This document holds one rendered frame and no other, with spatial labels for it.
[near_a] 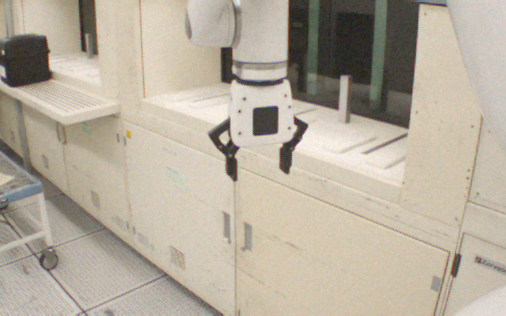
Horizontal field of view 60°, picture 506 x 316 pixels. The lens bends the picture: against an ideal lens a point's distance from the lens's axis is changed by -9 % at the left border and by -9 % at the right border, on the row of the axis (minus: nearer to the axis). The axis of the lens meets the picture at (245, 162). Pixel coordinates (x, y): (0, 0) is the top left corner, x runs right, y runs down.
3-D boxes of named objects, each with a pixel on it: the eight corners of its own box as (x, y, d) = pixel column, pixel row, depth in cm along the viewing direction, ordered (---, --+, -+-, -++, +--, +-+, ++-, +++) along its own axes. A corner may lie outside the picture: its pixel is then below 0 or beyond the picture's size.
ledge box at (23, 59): (-4, 81, 258) (-9, 38, 248) (39, 73, 275) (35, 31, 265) (7, 89, 237) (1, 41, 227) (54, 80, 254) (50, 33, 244)
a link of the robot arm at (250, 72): (239, 65, 69) (239, 85, 70) (295, 62, 71) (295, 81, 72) (223, 56, 76) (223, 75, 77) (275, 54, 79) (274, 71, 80)
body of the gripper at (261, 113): (235, 79, 70) (236, 151, 74) (299, 75, 73) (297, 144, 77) (221, 70, 76) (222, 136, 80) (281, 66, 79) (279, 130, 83)
